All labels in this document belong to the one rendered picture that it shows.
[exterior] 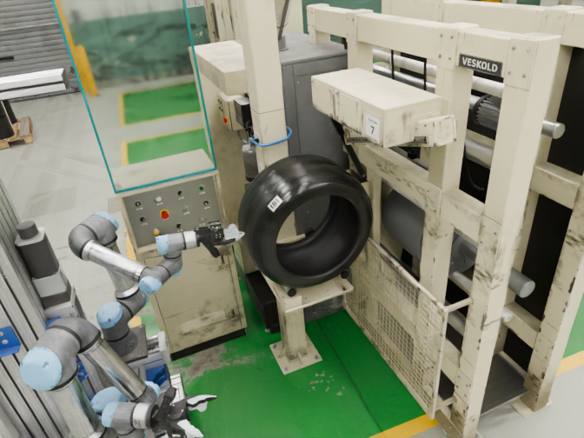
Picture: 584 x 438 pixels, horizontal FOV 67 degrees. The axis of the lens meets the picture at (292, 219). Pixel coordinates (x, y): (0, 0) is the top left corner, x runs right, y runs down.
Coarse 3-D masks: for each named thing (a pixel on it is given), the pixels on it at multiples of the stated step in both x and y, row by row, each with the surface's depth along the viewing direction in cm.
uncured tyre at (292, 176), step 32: (288, 160) 195; (320, 160) 195; (256, 192) 190; (288, 192) 180; (320, 192) 183; (352, 192) 190; (256, 224) 183; (320, 224) 231; (352, 224) 221; (256, 256) 190; (288, 256) 227; (320, 256) 227; (352, 256) 206
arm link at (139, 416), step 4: (140, 404) 142; (144, 404) 141; (148, 404) 141; (136, 408) 140; (140, 408) 140; (144, 408) 140; (148, 408) 140; (136, 412) 139; (140, 412) 139; (144, 412) 139; (136, 416) 138; (140, 416) 138; (144, 416) 138; (136, 420) 138; (140, 420) 138; (144, 420) 138; (136, 424) 138; (140, 424) 138; (144, 424) 138
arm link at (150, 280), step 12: (84, 228) 185; (72, 240) 182; (84, 240) 181; (72, 252) 183; (84, 252) 179; (96, 252) 179; (108, 252) 179; (108, 264) 178; (120, 264) 177; (132, 264) 177; (132, 276) 176; (144, 276) 174; (156, 276) 174; (168, 276) 179; (144, 288) 173; (156, 288) 173
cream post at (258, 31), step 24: (240, 0) 181; (264, 0) 180; (240, 24) 190; (264, 24) 184; (264, 48) 188; (264, 72) 193; (264, 96) 198; (264, 120) 203; (264, 168) 216; (288, 216) 233; (288, 336) 274
